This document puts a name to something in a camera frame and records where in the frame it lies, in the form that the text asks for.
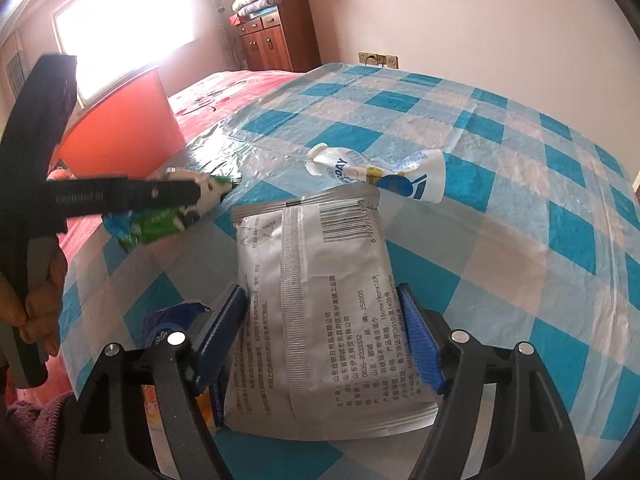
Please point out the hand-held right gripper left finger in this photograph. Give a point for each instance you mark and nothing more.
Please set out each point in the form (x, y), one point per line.
(222, 335)

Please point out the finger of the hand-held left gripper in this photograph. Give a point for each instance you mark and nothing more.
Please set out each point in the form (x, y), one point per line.
(125, 192)

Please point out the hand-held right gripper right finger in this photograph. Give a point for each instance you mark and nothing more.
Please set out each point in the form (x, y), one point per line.
(420, 340)

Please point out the green snack wrapper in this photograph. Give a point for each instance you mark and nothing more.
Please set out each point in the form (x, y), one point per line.
(150, 225)

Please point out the orange plastic bucket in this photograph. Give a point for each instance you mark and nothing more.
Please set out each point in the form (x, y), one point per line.
(125, 125)

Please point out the silver foil packet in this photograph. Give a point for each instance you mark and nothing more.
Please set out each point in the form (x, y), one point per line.
(310, 285)

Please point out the person's left forearm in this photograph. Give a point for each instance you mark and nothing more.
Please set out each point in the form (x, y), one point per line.
(35, 435)

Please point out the person's left hand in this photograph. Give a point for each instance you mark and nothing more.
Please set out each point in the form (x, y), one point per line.
(47, 305)

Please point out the blue orange snack wrapper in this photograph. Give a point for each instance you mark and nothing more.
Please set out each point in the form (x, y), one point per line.
(165, 322)

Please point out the blue white checkered plastic sheet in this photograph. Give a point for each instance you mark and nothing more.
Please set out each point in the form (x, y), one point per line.
(500, 260)

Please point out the pink printed bed blanket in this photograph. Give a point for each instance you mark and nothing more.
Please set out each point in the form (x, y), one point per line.
(225, 95)

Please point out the window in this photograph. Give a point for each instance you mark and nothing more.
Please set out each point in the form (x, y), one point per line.
(125, 20)

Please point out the white squeezed drink pouch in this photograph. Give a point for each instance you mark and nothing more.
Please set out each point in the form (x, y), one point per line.
(415, 175)

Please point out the red box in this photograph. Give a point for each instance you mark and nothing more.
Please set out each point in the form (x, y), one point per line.
(235, 20)

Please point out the brown wooden cabinet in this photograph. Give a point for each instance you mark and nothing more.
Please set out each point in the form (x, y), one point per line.
(280, 35)

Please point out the pale folded blanket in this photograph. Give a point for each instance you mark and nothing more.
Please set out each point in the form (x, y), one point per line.
(255, 7)

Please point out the beige wall outlet panel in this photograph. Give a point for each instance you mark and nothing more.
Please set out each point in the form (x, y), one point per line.
(387, 60)

